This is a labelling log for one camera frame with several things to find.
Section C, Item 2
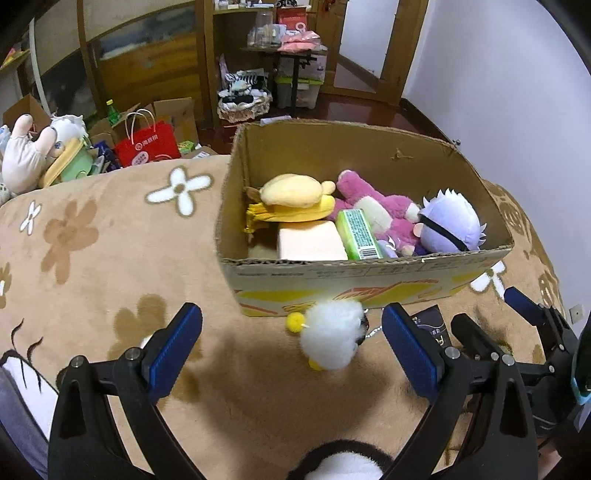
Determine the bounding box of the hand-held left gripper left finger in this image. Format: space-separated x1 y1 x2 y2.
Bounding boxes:
47 302 204 480

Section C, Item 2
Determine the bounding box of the white fluffy chick plush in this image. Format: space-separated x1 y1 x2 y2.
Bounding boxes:
285 298 370 372

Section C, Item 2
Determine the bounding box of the lace trimmed basket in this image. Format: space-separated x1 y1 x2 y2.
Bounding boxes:
217 92 273 124

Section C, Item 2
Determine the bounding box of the black snack packet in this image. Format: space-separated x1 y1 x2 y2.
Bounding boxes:
411 310 446 352

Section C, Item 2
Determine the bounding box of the brown floral blanket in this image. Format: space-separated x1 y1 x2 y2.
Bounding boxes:
0 154 571 480

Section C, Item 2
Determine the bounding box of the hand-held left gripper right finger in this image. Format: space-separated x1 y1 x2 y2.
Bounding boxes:
381 302 539 480

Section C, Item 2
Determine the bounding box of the white-haired blindfolded plush doll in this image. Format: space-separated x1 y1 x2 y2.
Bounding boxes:
413 187 488 254

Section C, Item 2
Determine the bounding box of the white shelf unit with figurines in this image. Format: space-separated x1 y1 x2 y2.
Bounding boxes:
0 18 47 107

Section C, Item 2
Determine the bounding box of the red paper bag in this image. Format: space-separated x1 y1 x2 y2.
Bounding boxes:
113 110 182 168

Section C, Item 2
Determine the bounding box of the wooden door with glass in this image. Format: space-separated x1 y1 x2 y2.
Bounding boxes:
323 0 430 100

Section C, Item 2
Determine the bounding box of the wooden wardrobe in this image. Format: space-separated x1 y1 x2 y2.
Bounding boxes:
0 0 222 153

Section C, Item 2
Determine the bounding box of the printed cardboard box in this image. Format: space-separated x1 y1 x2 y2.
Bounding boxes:
215 121 515 318

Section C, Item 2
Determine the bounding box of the pink soft plush block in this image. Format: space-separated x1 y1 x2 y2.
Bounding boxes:
277 220 349 261

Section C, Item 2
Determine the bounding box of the magenta plush bear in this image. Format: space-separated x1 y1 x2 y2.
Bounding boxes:
335 170 423 257

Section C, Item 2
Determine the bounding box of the red box with white ring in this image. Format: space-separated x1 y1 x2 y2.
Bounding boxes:
276 7 308 33

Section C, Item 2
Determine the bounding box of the white plush doll green dress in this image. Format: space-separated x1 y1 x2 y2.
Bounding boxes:
0 113 95 195

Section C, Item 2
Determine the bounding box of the clear plastic storage bin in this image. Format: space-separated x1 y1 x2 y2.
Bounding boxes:
274 76 321 110

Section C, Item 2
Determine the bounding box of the black and white plush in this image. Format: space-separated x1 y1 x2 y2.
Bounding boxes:
286 439 398 480

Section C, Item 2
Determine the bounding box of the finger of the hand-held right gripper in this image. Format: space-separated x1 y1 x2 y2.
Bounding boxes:
504 286 579 357
450 313 504 363

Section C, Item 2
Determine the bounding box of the person's leg in grey pants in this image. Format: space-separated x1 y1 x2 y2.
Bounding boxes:
0 367 49 480

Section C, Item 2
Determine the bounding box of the pink cloth stack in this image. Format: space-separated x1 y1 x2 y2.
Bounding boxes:
278 30 321 54

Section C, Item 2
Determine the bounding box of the small dark side table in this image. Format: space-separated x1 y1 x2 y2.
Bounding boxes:
240 44 328 109

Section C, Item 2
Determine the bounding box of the open brown cardboard box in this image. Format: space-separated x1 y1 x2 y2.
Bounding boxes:
2 95 51 134
88 97 199 158

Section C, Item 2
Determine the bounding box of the green tissue packet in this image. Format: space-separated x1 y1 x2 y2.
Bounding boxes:
335 209 385 260

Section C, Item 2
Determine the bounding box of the yellow plush doll keychain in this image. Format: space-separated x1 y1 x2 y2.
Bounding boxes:
245 173 337 232

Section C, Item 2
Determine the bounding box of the striped plush toy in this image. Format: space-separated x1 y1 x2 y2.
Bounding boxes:
226 69 271 100

